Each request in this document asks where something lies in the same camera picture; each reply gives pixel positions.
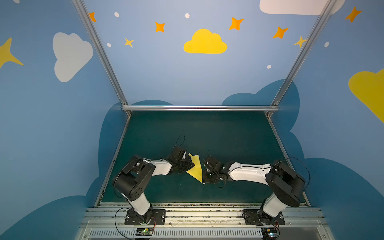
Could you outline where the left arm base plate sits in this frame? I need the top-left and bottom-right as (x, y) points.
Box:
(124, 209), (166, 226)

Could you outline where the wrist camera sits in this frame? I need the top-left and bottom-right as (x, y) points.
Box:
(204, 155), (224, 172)
(169, 146), (188, 162)

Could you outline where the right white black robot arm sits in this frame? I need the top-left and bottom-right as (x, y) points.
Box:
(202, 158), (306, 226)

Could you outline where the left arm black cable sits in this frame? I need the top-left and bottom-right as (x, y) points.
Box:
(113, 134), (186, 240)

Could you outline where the yellow square paper sheet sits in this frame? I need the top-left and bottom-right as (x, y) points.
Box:
(187, 154), (205, 185)

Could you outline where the left aluminium frame post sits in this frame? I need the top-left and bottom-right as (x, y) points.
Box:
(72, 0), (128, 107)

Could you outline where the aluminium frame post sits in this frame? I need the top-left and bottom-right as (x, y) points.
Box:
(72, 0), (128, 107)
(271, 0), (337, 111)

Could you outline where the left green circuit board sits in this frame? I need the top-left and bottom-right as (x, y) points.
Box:
(135, 228), (154, 237)

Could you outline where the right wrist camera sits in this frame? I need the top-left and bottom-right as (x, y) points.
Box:
(204, 155), (224, 172)

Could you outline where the green circuit board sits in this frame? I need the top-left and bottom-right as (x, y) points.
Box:
(135, 228), (154, 237)
(262, 228), (279, 240)

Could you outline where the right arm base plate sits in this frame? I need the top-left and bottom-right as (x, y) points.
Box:
(242, 209), (286, 226)

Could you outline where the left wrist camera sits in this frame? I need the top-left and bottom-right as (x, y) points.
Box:
(169, 146), (188, 162)

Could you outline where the right aluminium frame post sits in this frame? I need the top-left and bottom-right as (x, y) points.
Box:
(271, 0), (337, 111)

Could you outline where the rear aluminium frame crossbar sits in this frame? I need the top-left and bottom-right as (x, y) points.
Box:
(122, 105), (279, 112)

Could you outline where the white slotted cable duct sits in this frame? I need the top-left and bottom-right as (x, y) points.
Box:
(88, 228), (263, 239)

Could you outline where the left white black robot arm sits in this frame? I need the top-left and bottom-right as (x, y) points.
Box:
(113, 153), (195, 225)

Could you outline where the right green circuit board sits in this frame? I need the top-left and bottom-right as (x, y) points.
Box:
(262, 228), (279, 240)

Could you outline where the front aluminium rail bed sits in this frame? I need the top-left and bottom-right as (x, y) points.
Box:
(76, 203), (335, 240)

